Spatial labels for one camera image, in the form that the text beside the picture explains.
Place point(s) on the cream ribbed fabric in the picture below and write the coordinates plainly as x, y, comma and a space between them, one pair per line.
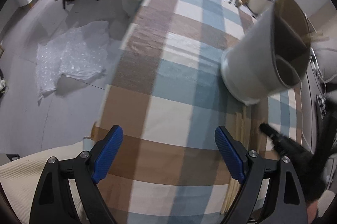
21, 174

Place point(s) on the bubble wrap sheet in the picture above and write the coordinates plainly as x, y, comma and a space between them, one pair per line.
71, 55

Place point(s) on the bundle of wooden chopsticks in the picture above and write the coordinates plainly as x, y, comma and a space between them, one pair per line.
244, 132

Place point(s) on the beige trash bin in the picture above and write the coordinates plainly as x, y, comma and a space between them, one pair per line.
256, 3

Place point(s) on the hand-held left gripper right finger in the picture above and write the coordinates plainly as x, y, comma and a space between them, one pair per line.
230, 155

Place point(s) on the grey sofa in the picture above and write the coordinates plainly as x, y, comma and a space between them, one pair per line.
310, 108

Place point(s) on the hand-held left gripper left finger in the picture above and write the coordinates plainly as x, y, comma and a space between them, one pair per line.
108, 153

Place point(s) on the white utensil holder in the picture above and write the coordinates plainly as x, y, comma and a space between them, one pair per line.
252, 60

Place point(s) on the checked tablecloth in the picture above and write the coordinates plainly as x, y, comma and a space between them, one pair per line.
171, 108

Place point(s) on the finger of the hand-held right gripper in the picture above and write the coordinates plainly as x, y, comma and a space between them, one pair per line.
279, 138

